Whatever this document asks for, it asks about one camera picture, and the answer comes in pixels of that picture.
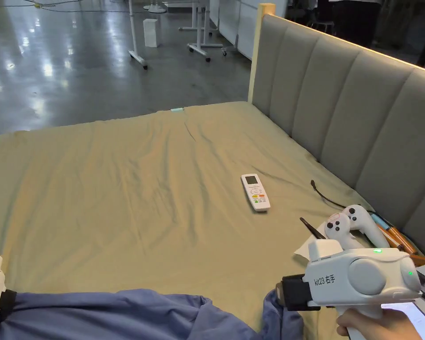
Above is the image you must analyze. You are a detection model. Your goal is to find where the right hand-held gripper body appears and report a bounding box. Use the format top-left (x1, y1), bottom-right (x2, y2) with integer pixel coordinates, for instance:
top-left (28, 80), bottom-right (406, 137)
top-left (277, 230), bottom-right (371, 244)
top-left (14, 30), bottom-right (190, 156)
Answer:
top-left (281, 239), bottom-right (423, 340)

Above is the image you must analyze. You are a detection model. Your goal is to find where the blue shirt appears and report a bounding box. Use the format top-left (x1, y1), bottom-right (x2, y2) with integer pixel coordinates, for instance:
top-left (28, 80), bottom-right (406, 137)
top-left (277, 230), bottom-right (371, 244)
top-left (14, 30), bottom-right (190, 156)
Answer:
top-left (0, 288), bottom-right (304, 340)

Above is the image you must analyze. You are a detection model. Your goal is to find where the person's right hand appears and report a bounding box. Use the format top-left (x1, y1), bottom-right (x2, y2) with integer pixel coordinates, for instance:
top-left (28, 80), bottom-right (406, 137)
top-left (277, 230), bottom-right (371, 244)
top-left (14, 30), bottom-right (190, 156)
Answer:
top-left (336, 307), bottom-right (423, 340)

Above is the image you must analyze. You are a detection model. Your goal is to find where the white hand controller red sticker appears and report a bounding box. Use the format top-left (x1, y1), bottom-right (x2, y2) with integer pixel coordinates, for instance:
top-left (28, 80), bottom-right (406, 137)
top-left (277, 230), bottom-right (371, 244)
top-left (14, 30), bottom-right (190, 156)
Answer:
top-left (324, 213), bottom-right (364, 251)

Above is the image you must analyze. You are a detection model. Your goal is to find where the orange and teal pen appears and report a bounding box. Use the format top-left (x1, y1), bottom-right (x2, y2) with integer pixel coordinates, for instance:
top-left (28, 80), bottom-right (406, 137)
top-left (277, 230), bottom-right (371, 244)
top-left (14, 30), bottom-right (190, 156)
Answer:
top-left (370, 212), bottom-right (417, 254)

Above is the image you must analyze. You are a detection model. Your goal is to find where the thin black rod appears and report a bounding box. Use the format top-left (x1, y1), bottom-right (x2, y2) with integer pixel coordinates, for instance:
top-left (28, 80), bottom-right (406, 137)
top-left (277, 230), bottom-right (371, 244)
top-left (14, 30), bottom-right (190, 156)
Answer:
top-left (299, 216), bottom-right (327, 241)

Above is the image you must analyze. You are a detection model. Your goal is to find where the phone with lit screen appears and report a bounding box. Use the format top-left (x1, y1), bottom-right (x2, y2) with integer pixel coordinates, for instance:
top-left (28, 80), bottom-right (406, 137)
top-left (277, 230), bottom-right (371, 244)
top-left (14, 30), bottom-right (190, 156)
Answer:
top-left (379, 302), bottom-right (425, 340)

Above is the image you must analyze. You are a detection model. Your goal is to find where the white remote control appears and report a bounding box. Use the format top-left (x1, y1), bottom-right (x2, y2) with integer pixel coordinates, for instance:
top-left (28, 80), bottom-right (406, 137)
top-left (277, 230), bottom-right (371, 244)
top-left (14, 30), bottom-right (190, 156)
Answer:
top-left (240, 173), bottom-right (271, 213)

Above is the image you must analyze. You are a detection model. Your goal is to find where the bed with beige sheet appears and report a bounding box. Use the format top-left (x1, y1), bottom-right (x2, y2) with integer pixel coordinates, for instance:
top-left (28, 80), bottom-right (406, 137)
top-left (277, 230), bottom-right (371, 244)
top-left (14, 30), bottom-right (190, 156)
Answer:
top-left (0, 100), bottom-right (425, 340)

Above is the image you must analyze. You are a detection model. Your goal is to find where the grey padded headboard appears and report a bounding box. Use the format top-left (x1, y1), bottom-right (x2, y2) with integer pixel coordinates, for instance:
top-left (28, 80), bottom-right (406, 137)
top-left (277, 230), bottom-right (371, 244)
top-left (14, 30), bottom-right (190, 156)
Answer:
top-left (247, 3), bottom-right (425, 266)

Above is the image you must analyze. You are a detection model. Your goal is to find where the white table on wheels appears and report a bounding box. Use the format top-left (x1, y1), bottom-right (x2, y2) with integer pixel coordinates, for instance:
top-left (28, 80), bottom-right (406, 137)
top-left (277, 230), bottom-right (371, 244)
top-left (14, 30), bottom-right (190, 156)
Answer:
top-left (127, 0), bottom-right (150, 70)
top-left (178, 0), bottom-right (232, 63)

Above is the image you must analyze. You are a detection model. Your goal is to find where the white cabinet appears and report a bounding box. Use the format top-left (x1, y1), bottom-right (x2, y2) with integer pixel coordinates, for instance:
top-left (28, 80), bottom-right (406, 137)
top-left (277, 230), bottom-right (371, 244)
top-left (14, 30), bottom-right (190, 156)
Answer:
top-left (217, 0), bottom-right (263, 60)

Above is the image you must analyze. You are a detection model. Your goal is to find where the white box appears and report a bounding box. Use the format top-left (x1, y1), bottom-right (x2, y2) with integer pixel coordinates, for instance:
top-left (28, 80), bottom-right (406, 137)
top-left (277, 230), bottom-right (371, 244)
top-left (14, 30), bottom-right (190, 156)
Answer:
top-left (143, 19), bottom-right (160, 48)

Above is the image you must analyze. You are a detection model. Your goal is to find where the thin black cable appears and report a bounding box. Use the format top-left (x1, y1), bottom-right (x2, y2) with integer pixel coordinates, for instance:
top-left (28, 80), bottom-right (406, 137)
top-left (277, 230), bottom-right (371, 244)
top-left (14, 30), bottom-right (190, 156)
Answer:
top-left (310, 180), bottom-right (373, 214)

